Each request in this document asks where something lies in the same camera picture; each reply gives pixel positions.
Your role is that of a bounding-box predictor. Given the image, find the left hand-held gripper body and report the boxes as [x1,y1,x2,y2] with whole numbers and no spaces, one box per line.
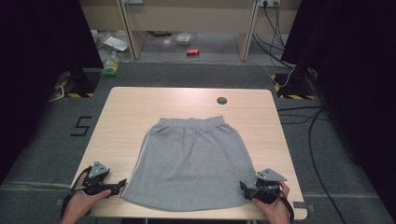
[81,161,121,197]

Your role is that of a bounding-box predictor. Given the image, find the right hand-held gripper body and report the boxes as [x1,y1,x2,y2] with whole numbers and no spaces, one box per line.
[251,168,288,205]

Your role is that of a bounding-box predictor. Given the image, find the grey shorts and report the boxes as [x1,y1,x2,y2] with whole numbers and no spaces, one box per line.
[120,115,258,213]

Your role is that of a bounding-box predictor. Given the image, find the person's right hand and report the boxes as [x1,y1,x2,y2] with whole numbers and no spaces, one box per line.
[251,181,292,224]

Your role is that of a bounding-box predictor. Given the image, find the person's left hand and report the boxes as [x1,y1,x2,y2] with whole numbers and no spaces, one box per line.
[61,172,112,224]

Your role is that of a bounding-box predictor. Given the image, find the black stand base striped tape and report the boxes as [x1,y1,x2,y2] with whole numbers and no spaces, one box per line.
[53,67,101,99]
[270,68,318,101]

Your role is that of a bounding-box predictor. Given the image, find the green plastic packet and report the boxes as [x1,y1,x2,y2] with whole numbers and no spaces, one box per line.
[99,50,122,77]

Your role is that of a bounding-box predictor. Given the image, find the black curtain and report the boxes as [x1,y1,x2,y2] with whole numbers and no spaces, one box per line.
[280,0,396,217]
[0,0,104,185]

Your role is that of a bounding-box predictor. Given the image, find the white paper sheet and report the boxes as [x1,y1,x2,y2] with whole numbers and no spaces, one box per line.
[102,35,130,53]

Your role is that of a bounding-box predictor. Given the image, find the clear plastic packet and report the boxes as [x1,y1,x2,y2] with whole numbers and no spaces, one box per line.
[175,33,194,48]

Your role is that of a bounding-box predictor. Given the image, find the beige wooden desk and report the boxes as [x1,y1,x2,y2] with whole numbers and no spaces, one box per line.
[78,0,262,63]

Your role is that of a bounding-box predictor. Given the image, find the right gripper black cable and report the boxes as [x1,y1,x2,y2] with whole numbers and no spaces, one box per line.
[277,189,295,224]

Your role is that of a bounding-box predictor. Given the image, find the black floor cables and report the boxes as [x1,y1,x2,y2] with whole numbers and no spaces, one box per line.
[276,105,347,224]

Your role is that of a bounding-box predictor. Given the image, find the white floor cable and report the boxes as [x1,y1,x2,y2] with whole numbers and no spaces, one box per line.
[247,60,296,89]

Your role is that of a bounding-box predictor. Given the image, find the black cables from socket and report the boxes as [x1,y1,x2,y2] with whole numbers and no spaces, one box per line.
[251,1,295,70]

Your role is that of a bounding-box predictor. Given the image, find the white wall socket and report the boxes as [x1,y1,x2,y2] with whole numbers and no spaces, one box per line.
[258,0,281,8]

